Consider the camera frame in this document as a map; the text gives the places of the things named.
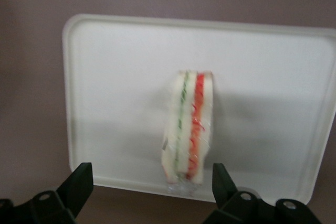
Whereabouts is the triangle sandwich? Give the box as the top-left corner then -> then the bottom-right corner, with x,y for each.
160,69 -> 217,199

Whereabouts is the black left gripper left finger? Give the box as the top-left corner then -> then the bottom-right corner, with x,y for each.
0,162 -> 95,224

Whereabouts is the cream plastic tray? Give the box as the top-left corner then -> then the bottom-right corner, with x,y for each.
61,13 -> 336,205

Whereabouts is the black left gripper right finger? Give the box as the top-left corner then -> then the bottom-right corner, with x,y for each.
204,163 -> 324,224

